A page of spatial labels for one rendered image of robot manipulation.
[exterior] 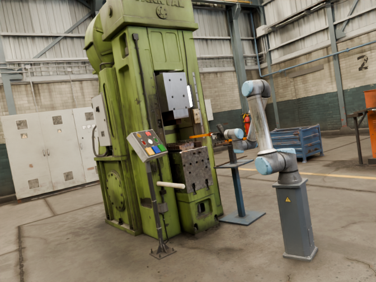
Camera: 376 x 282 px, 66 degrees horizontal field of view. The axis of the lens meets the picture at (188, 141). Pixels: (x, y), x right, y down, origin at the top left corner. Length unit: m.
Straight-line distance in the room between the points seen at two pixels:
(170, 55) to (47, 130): 5.17
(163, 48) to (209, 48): 8.07
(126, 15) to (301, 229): 2.53
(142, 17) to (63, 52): 6.10
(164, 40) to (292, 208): 2.20
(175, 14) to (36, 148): 5.43
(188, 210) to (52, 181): 5.32
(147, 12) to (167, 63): 0.56
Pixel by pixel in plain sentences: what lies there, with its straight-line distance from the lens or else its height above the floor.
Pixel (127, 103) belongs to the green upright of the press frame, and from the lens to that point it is 3.39.
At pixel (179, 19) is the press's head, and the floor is 2.40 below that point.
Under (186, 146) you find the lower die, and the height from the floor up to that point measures 0.96.
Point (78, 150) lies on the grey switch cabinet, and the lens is 8.08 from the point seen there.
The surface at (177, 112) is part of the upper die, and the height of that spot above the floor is 1.34.
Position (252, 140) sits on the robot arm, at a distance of 2.62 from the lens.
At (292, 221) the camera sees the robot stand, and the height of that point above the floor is 0.31.
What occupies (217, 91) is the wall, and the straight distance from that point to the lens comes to 10.99.
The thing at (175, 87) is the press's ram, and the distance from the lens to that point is 3.15.
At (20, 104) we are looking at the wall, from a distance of 8.68.
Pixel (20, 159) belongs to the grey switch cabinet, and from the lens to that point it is 7.95.
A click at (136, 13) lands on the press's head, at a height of 2.41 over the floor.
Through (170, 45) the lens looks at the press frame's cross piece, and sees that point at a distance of 3.44.
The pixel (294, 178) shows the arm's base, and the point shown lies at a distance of 2.40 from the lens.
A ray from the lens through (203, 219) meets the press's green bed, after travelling 3.28.
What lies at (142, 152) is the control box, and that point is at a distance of 2.57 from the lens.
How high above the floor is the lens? 1.19
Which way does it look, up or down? 3 degrees down
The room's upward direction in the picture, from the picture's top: 10 degrees counter-clockwise
